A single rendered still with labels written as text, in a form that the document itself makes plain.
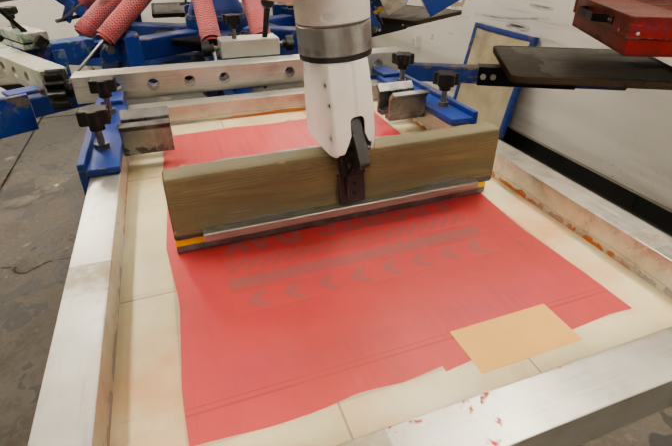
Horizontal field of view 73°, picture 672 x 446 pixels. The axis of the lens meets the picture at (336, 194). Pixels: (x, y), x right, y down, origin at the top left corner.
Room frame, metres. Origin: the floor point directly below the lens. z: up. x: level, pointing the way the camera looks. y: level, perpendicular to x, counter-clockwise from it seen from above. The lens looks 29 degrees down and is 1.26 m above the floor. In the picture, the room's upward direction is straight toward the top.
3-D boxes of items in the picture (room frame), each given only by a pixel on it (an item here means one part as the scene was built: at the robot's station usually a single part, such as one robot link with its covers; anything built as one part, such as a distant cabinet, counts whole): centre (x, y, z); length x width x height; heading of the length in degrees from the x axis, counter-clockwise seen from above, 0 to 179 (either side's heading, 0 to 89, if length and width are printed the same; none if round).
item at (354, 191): (0.46, -0.02, 1.02); 0.03 x 0.03 x 0.07; 20
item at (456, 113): (0.86, -0.16, 0.97); 0.30 x 0.05 x 0.07; 20
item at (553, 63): (1.42, -0.28, 0.91); 1.34 x 0.40 x 0.08; 80
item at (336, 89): (0.48, 0.00, 1.12); 0.10 x 0.07 x 0.11; 20
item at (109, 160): (0.67, 0.36, 0.97); 0.30 x 0.05 x 0.07; 20
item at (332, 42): (0.49, 0.00, 1.18); 0.09 x 0.07 x 0.03; 20
